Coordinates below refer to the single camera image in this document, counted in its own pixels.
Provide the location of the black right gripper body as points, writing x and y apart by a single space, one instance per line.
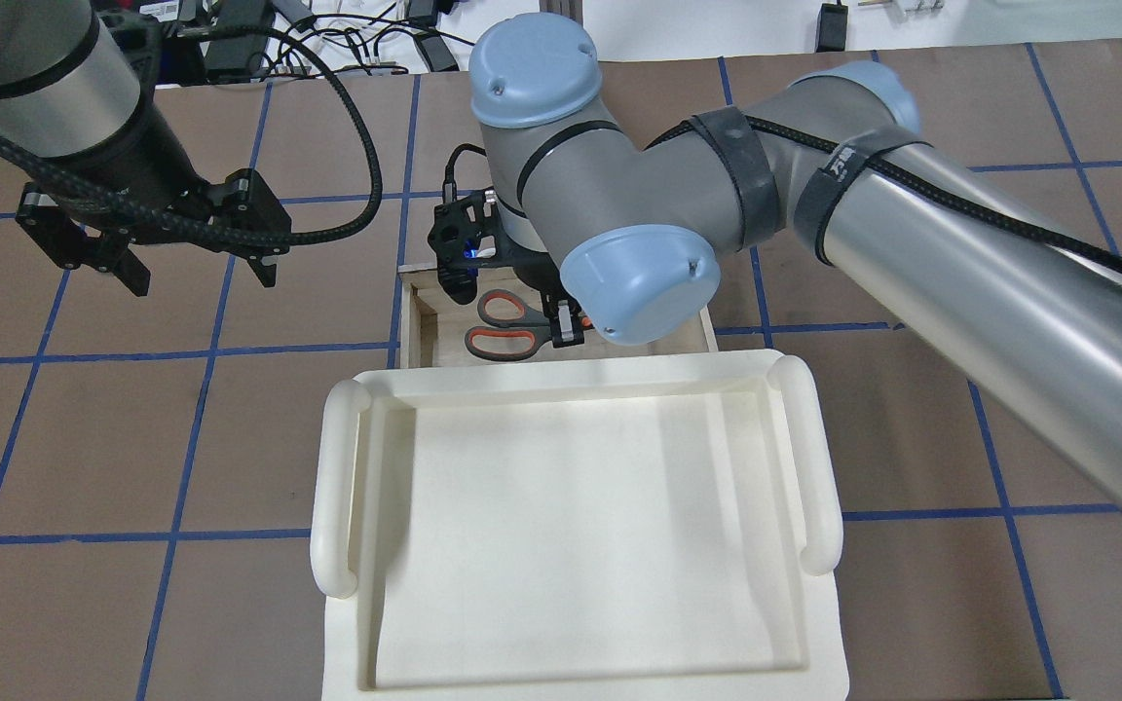
530 262

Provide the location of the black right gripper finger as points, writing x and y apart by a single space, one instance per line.
567 322

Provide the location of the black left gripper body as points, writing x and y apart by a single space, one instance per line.
164 182

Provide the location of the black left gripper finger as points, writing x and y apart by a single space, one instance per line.
120 262
264 265

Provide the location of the grey orange scissors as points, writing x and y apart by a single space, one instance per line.
527 323

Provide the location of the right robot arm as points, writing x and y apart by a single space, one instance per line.
632 237

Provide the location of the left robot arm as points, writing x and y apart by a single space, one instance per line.
76 90

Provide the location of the white plastic tray bin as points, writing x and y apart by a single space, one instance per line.
635 528

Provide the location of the black power adapter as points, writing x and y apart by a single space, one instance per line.
831 27

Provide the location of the wooden drawer with white handle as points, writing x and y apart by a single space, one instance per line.
433 326

